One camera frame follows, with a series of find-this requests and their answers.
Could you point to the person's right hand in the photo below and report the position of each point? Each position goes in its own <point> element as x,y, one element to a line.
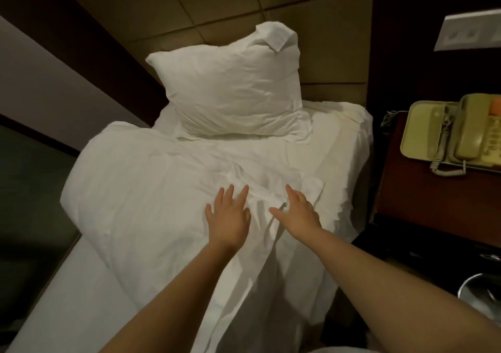
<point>299,217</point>

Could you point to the person's left hand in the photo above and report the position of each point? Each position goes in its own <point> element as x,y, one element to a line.
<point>228,222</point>

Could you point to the person's left forearm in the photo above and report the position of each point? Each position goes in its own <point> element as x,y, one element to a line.
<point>172,310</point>

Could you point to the reddish wooden nightstand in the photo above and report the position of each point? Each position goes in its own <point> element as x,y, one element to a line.
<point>438,200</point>

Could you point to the white switch panel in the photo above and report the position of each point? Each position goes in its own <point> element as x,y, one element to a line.
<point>470,32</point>

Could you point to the frosted glass partition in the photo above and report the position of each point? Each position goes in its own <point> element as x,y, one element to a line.
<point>31,208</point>

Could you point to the person's right forearm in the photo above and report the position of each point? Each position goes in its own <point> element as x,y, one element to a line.
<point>407,294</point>

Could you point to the white pillow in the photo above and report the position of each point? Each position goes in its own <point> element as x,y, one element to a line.
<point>227,82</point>

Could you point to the white duvet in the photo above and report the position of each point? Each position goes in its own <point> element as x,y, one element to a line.
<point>141,192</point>

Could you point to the dark wooden column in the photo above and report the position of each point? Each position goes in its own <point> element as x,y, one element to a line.
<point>78,43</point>

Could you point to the beige padded headboard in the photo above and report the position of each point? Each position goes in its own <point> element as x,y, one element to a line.
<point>313,28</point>

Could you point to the black trash bin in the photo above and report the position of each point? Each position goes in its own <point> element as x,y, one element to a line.
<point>481,294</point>

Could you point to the white bed sheet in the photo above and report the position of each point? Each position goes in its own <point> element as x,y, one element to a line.
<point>344,137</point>

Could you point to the dark wooden wall panel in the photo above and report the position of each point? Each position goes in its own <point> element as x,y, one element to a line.
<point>415,20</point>

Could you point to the yellow telephone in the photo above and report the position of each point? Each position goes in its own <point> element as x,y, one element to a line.
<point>458,133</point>

